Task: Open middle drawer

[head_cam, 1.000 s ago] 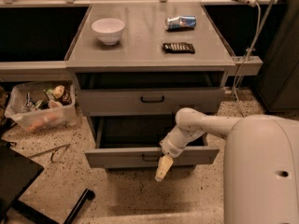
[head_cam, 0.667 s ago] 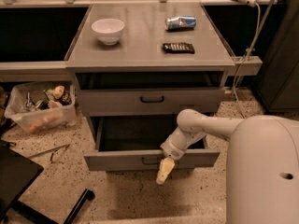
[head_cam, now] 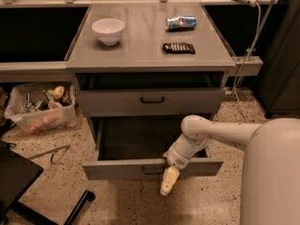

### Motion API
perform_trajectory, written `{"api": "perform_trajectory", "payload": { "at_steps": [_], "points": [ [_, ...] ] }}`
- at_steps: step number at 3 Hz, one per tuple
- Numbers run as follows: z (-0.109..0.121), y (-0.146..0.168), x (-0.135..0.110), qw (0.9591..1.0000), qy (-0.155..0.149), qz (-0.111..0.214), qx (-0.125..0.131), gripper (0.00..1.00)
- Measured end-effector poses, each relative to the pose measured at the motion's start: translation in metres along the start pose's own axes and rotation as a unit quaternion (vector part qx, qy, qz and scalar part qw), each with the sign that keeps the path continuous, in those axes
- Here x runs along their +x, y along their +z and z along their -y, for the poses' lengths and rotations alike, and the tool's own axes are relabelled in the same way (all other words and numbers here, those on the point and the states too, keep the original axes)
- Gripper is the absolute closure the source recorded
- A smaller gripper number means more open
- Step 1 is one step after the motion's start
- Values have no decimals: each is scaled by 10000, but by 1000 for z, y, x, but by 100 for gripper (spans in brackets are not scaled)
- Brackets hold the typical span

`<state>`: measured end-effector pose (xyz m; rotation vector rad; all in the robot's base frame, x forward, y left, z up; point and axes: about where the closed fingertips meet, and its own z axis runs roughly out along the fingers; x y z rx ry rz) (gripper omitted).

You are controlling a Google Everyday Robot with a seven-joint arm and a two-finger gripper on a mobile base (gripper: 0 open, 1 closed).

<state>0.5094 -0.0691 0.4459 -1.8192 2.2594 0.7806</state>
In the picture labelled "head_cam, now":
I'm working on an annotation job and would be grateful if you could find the white gripper wrist block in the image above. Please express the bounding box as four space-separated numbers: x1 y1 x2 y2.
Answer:
160 134 211 196

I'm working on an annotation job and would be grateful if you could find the clear plastic storage bin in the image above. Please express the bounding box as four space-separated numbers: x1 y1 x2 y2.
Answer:
4 82 77 133

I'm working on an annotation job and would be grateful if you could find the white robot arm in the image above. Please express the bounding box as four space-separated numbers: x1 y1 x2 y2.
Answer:
160 115 300 225

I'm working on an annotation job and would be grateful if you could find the white ceramic bowl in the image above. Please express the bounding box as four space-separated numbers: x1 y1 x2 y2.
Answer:
91 19 126 45

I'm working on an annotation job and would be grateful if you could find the grey top drawer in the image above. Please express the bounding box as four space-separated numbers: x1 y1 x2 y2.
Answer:
77 88 225 117

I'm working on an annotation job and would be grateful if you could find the black snack bar wrapper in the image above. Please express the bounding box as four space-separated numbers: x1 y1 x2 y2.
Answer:
162 42 195 54

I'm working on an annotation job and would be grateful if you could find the black chair base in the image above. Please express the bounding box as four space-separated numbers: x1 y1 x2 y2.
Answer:
0 142 97 225

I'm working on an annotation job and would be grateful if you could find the white cable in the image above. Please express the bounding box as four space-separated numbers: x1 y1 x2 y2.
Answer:
232 2 263 120

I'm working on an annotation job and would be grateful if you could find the grey drawer cabinet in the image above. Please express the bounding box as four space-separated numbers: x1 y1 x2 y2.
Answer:
64 2 236 161

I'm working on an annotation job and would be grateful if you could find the thin stick on floor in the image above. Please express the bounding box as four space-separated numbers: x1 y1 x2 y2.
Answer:
28 145 69 159

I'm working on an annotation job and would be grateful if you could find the dark cabinet on wheels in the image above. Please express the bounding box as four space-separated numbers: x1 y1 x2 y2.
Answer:
253 0 300 118

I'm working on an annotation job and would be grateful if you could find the grey drawer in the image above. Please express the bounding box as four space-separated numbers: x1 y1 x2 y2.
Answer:
82 115 225 182
77 88 225 117

